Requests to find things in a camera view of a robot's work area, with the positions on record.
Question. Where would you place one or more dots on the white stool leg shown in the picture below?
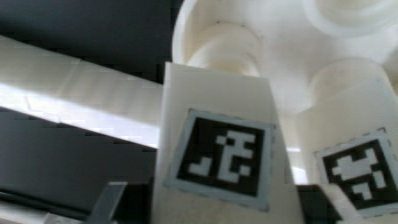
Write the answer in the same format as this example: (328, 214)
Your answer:
(223, 180)
(347, 129)

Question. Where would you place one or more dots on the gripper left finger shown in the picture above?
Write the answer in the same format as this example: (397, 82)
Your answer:
(121, 207)

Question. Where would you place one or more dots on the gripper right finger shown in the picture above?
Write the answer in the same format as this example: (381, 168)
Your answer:
(319, 210)

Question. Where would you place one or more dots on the white U-shaped fence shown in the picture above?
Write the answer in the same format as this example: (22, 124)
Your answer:
(77, 93)

